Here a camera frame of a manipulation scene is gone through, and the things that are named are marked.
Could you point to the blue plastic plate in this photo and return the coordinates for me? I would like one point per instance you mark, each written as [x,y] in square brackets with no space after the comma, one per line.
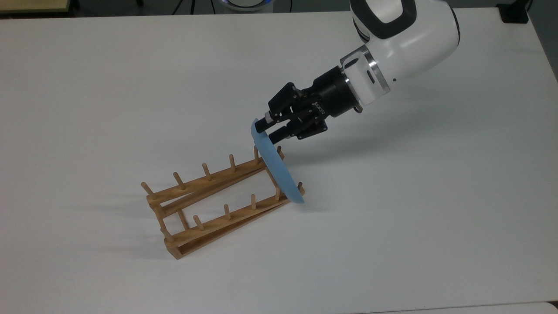
[279,170]

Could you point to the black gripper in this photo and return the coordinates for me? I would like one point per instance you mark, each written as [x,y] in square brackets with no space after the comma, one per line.
[332,93]

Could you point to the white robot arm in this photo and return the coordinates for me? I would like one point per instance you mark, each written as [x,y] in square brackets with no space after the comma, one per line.
[401,39]

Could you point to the brown wooden board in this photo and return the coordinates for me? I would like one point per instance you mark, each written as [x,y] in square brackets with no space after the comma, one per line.
[32,4]

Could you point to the wooden plate rack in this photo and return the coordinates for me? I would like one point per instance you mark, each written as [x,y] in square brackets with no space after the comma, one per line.
[209,205]

